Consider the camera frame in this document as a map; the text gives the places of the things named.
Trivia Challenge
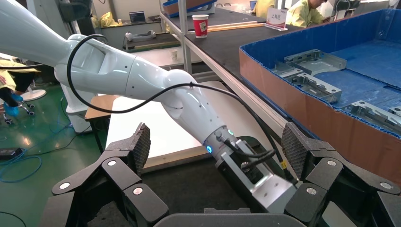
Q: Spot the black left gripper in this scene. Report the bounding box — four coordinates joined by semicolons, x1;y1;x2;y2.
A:
215;157;267;214

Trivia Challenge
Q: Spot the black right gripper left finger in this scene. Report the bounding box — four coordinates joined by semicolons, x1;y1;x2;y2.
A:
39;122;170;227

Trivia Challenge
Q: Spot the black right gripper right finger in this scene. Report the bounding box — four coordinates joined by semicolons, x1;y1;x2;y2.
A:
281;122;401;227

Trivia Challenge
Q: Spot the blue corrugated box orange outside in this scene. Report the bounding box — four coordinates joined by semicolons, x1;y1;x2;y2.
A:
238;9;401;186

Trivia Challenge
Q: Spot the black table mat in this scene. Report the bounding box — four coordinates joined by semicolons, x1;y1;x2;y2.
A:
87;136;301;227

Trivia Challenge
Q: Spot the brass mat edge strip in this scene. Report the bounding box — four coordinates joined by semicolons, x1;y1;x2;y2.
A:
142;145;218;173

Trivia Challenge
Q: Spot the small wooden stool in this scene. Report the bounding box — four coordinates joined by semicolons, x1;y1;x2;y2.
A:
84;95;120;154

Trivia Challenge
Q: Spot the white robot column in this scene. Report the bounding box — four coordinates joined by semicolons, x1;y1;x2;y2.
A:
54;66;96;134

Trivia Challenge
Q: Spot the office chair wheeled base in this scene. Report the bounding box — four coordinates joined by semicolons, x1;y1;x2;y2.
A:
2;102;35;125

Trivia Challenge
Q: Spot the black power adapter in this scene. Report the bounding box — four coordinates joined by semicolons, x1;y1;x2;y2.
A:
0;147;25;159

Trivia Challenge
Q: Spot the white floor fan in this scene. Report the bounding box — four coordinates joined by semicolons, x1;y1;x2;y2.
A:
21;89;48;102

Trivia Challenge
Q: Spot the small white side table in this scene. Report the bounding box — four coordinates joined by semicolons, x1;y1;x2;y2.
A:
131;46;203;68

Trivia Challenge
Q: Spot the person wearing blue shoe cover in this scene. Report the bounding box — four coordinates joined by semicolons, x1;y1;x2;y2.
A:
0;59;42;116

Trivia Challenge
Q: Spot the black workbench mat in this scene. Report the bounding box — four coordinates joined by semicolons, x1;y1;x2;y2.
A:
163;8;305;78

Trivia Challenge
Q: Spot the grey background desk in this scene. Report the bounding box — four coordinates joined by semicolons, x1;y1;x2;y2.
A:
100;18;183;54

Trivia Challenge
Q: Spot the yellow plastic bag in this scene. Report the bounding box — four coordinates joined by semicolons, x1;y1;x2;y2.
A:
91;12;123;29

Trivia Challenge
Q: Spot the open laptop dark screen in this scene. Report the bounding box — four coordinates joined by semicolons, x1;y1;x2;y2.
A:
129;11;147;24

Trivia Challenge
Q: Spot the long wooden slat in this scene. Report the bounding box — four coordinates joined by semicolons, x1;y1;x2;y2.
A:
208;21;267;32

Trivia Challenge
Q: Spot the person in yellow shirt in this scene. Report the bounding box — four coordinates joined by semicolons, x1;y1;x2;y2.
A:
253;0;277;19
286;0;333;28

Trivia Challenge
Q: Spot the red paper cup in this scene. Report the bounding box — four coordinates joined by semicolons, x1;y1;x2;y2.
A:
192;14;210;39

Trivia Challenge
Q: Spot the white sign red lettering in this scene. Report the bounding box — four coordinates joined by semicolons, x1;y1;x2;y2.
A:
265;7;289;32

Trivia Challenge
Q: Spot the blue rimmed brown crate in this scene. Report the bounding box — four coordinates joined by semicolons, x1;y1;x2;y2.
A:
163;0;218;18

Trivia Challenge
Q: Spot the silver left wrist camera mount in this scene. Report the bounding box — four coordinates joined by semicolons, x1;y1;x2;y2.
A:
216;138;297;214

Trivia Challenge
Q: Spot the blue floor cable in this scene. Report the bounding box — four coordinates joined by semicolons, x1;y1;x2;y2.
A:
0;97;74;184

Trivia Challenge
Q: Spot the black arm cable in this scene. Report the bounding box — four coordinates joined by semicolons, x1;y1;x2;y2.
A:
66;34;298;184

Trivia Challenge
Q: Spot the white handle shaped device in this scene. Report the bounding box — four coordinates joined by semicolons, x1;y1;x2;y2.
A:
125;29;157;43

